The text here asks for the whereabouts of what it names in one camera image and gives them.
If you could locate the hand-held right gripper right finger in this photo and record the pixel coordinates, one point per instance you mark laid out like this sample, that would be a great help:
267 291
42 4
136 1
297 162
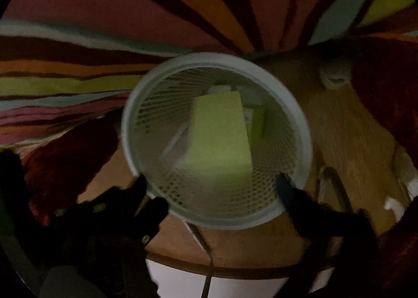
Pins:
289 191

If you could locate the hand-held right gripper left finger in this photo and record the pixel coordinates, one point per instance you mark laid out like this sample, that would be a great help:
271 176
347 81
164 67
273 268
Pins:
138 188

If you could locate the white mesh wastebasket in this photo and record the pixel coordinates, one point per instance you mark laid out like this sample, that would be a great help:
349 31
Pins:
294 115

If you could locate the small green cardboard box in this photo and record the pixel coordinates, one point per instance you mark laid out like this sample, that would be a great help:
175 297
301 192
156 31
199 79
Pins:
256 121

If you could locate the large green cardboard box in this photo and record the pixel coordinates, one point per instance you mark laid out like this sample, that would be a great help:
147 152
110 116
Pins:
218 134

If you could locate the pale slipper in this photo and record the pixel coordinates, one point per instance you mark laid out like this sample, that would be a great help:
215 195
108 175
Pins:
333 74

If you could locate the colourful striped rug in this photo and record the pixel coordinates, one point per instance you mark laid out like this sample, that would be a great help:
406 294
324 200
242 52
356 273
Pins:
130 7

